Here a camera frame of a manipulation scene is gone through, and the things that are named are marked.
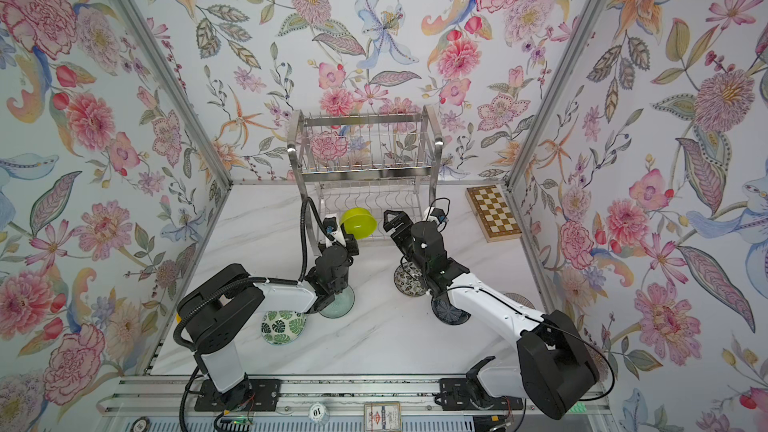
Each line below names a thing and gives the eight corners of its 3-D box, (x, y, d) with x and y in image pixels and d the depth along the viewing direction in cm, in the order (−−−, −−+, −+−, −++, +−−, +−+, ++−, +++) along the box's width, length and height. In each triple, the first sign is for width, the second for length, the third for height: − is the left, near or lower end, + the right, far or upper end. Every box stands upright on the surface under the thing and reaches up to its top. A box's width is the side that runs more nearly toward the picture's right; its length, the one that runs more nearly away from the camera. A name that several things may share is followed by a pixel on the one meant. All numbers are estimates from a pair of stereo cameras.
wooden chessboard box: (486, 242, 106) (489, 236, 103) (464, 194, 122) (466, 187, 119) (519, 238, 108) (523, 231, 105) (493, 190, 123) (496, 183, 120)
